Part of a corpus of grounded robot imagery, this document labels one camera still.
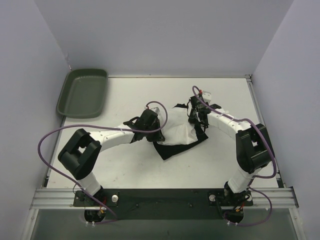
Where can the dark green plastic tray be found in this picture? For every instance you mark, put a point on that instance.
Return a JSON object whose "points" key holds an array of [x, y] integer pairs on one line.
{"points": [[83, 93]]}

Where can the aluminium extrusion rail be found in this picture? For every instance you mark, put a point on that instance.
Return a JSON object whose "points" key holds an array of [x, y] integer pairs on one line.
{"points": [[55, 198]]}

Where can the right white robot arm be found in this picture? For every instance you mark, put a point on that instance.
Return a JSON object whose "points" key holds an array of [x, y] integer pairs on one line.
{"points": [[254, 152]]}

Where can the black t-shirt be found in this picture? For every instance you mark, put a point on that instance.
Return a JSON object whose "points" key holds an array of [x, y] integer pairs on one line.
{"points": [[167, 151]]}

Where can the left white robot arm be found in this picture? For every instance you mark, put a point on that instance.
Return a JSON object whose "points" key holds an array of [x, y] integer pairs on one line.
{"points": [[81, 152]]}

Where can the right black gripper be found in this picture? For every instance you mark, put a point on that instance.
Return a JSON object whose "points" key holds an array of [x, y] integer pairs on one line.
{"points": [[198, 122]]}

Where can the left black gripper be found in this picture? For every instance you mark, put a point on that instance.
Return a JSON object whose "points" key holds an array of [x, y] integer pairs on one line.
{"points": [[157, 133]]}

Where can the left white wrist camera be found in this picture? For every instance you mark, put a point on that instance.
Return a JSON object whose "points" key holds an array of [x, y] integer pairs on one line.
{"points": [[154, 109]]}

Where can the white t-shirt with robot print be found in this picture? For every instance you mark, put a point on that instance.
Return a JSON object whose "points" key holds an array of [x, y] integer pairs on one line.
{"points": [[177, 130]]}

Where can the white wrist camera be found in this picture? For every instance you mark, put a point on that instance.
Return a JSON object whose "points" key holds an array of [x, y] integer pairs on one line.
{"points": [[206, 96], [154, 109]]}

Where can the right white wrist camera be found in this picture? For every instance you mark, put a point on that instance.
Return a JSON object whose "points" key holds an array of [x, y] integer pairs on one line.
{"points": [[206, 96]]}

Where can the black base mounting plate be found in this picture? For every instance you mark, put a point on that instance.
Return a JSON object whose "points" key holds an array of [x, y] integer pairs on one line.
{"points": [[162, 204]]}

